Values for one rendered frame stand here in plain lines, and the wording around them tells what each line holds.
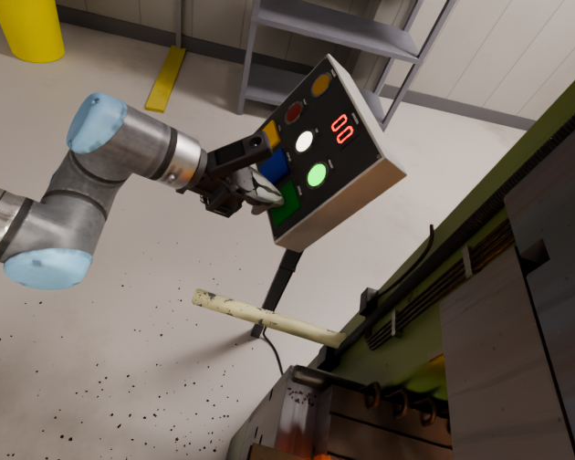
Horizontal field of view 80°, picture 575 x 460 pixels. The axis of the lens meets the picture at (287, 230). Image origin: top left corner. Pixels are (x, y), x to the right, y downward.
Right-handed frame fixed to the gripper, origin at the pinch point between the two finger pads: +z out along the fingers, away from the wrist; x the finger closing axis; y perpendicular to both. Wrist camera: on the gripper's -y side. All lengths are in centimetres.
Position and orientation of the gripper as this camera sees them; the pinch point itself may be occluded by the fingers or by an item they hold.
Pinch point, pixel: (281, 198)
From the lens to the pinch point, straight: 70.5
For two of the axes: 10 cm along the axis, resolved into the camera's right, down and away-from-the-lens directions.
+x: 2.2, 8.0, -5.6
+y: -6.8, 5.4, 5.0
